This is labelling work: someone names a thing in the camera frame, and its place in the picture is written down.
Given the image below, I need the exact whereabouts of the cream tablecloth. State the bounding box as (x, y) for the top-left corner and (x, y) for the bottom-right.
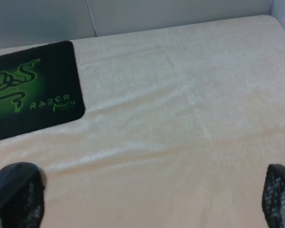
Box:
(0, 15), (285, 228)

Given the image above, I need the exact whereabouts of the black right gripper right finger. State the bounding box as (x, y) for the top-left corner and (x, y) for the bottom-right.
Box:
(262, 164), (285, 228)

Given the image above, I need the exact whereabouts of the black green Razer mousepad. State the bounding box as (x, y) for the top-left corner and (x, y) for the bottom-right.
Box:
(0, 41), (86, 140)

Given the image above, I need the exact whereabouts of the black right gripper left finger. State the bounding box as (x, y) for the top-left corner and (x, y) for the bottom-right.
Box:
(0, 162), (45, 228)

